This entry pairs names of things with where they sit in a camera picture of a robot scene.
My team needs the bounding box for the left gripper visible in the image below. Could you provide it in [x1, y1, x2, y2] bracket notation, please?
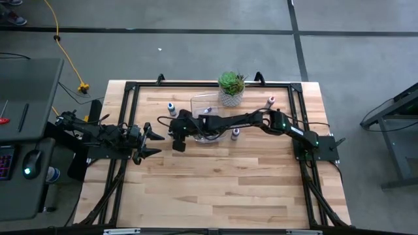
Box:
[132, 122, 166, 165]

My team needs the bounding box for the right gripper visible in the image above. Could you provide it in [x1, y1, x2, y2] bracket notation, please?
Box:
[172, 109, 205, 153]

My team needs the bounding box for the clear plastic container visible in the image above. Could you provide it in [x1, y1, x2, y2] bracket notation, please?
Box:
[190, 93, 230, 144]

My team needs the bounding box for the succulent in white patterned pot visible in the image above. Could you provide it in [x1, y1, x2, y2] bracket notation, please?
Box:
[217, 70, 246, 106]

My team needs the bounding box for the plastic water bottle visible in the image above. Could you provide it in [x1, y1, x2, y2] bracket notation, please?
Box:
[45, 166, 61, 183]

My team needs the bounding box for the black computer mouse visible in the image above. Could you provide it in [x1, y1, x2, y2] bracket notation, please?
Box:
[22, 149, 42, 180]

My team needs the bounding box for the black pen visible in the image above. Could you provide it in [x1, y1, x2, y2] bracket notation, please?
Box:
[18, 102, 29, 133]

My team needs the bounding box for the dark grey desk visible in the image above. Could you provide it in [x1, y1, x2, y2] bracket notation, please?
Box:
[0, 57, 65, 223]

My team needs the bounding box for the black keyboard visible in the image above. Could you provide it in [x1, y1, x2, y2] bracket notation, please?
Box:
[0, 145, 16, 181]

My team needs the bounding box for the black metal side table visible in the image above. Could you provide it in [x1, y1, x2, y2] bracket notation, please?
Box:
[360, 82, 418, 191]

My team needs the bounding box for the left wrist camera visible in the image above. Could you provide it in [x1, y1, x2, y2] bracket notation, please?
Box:
[125, 125, 142, 144]

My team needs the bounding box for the black camera cable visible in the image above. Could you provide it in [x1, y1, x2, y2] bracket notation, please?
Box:
[157, 114, 184, 134]

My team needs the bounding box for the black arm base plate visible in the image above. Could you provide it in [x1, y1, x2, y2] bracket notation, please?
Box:
[292, 135, 346, 163]
[86, 146, 133, 161]

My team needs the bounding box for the black aluminium rig frame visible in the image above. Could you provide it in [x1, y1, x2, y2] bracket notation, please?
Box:
[73, 72, 352, 235]

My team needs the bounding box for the silver mounting bracket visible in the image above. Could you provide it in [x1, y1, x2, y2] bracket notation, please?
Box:
[103, 228, 142, 235]
[286, 229, 323, 235]

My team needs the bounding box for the black floor cable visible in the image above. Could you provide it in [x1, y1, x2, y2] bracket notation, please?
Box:
[57, 81, 106, 106]
[0, 52, 31, 61]

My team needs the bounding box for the yellow extension cable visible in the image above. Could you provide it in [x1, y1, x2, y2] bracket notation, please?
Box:
[43, 0, 91, 122]

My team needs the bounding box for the red handled screwdriver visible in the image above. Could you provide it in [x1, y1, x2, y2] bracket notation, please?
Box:
[0, 99, 10, 125]

